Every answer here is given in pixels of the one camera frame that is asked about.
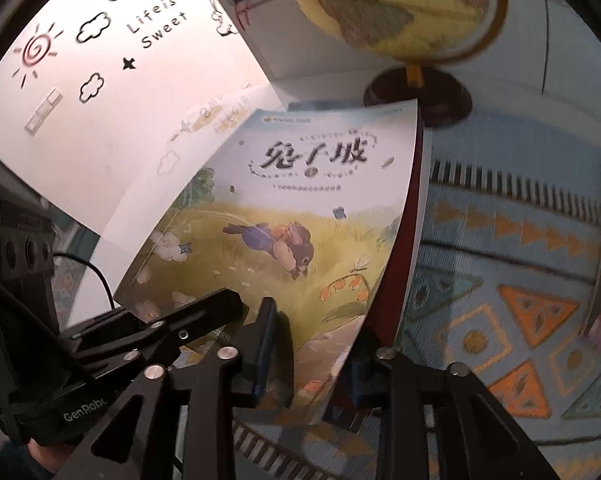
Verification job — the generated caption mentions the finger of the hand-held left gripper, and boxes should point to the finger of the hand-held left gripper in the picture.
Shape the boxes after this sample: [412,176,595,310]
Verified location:
[60,308,154,341]
[75,287,244,376]

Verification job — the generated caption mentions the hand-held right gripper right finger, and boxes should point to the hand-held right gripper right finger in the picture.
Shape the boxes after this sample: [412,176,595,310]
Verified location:
[347,345,561,480]

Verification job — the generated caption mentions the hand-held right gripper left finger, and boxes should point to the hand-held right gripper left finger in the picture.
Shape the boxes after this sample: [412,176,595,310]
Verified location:
[78,296,281,480]

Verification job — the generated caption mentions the dark red book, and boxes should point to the dark red book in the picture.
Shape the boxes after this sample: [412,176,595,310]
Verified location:
[365,110,434,346]

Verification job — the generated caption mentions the rabbit picture book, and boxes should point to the rabbit picture book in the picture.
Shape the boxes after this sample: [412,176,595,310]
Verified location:
[114,99,421,411]

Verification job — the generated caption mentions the patterned blue table mat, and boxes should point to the patterned blue table mat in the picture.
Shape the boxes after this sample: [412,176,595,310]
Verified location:
[233,157,601,480]

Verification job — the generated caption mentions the antique yellow desk globe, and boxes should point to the antique yellow desk globe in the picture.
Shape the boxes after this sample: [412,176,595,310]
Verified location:
[283,0,509,128]

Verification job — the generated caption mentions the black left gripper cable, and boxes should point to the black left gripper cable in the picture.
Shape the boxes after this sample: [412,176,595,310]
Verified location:
[53,254,118,311]

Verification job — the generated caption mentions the black line wall stickers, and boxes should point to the black line wall stickers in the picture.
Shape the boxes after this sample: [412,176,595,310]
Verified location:
[10,0,261,176]

